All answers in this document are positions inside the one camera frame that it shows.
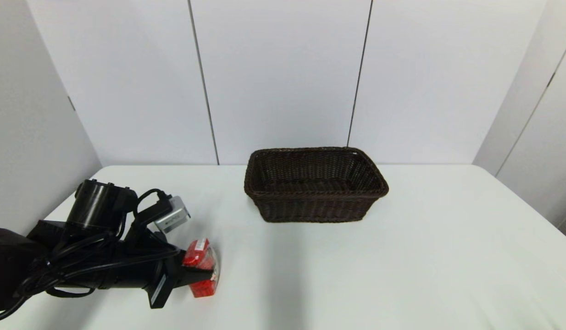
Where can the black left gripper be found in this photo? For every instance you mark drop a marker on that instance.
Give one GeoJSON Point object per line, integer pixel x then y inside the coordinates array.
{"type": "Point", "coordinates": [168, 270]}

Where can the red snack packet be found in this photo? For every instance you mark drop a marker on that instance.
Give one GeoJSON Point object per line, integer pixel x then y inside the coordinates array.
{"type": "Point", "coordinates": [203, 289]}

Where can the dark brown wicker basket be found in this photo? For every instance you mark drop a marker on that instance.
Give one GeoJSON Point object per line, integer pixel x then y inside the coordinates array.
{"type": "Point", "coordinates": [315, 206]}

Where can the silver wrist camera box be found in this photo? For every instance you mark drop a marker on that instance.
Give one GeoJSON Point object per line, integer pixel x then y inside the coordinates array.
{"type": "Point", "coordinates": [173, 215]}

